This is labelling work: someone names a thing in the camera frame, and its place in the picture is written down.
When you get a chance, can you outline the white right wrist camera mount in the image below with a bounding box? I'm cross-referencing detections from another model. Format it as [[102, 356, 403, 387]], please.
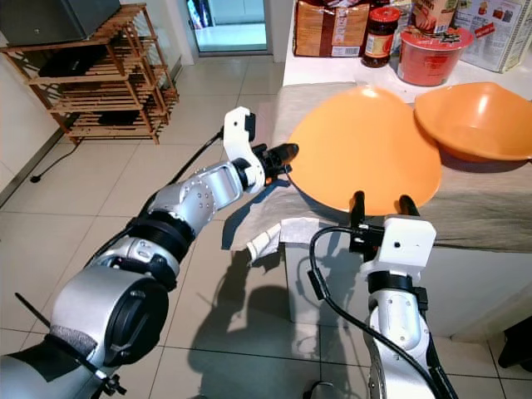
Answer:
[[362, 216, 437, 283]]

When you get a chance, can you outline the dark sauce jar red lid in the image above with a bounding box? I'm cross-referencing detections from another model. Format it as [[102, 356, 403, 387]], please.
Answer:
[[362, 6, 402, 68]]

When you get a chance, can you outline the red instant noodle cup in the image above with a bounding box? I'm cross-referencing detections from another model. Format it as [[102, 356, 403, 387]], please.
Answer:
[[397, 25, 475, 87]]

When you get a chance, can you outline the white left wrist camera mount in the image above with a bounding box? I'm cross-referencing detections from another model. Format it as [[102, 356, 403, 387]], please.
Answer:
[[222, 108, 267, 195]]

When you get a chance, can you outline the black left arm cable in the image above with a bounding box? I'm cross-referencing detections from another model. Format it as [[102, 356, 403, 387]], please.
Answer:
[[108, 125, 227, 259]]

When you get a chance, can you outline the large black box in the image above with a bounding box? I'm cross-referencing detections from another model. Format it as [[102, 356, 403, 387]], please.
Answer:
[[0, 0, 122, 47]]

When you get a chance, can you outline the black plug cable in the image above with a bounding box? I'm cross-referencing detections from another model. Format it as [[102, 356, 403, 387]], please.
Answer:
[[30, 137, 86, 184]]

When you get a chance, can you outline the cream kitchen cabinet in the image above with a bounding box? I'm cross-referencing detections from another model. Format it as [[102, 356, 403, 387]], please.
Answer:
[[0, 46, 69, 200]]

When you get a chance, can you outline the brown food package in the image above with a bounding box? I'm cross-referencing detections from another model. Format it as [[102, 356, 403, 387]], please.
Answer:
[[293, 0, 371, 58]]

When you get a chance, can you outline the orange bowl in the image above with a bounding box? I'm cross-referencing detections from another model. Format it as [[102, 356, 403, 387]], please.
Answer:
[[414, 81, 532, 164]]

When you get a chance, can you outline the white table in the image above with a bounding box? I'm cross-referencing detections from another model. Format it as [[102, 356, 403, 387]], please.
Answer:
[[283, 50, 532, 337]]

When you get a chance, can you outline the wooden slatted shelf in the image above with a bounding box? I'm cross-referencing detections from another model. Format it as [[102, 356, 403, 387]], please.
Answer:
[[0, 4, 180, 144]]

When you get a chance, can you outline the small black item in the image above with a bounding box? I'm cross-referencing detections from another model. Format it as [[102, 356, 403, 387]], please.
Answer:
[[101, 108, 140, 127]]

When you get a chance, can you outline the glass door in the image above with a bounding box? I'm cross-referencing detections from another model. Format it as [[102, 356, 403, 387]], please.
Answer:
[[187, 0, 273, 56]]

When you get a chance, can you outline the printed paper cup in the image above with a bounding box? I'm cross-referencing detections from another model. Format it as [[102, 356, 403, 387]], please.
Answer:
[[410, 0, 460, 34]]

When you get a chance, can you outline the orange plate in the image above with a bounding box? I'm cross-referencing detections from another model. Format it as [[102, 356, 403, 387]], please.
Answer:
[[287, 86, 443, 217]]

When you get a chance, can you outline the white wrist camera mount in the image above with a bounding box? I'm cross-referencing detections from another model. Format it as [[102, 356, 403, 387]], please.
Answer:
[[362, 216, 437, 283], [222, 108, 267, 195]]

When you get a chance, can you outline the printed white carton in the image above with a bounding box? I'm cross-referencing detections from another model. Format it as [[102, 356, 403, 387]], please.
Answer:
[[453, 0, 532, 74]]

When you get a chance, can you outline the flat black item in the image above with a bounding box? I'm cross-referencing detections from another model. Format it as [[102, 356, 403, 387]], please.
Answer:
[[60, 44, 127, 79]]

